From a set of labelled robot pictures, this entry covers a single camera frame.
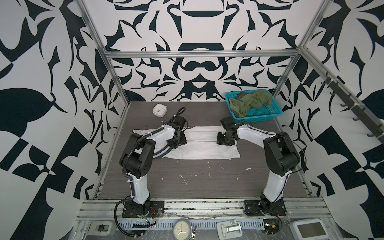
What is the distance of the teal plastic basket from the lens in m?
1.03

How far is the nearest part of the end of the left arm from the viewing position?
2.40ft

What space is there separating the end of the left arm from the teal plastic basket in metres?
0.38
